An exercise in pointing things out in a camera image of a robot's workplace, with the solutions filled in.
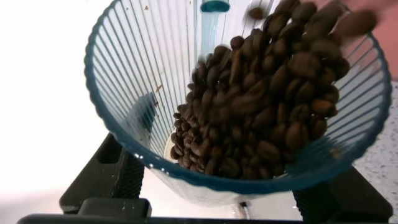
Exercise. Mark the pink plastic bowl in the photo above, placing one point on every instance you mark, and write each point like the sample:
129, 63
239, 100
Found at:
388, 37

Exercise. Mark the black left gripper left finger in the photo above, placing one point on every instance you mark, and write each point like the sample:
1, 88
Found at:
102, 177

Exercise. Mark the clear blue ribbed cup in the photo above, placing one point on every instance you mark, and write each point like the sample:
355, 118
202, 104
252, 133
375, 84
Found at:
133, 71

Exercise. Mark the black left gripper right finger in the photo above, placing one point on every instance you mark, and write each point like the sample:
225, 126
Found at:
351, 199

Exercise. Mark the brown coffee beans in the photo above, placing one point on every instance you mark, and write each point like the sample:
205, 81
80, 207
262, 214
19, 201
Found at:
255, 105

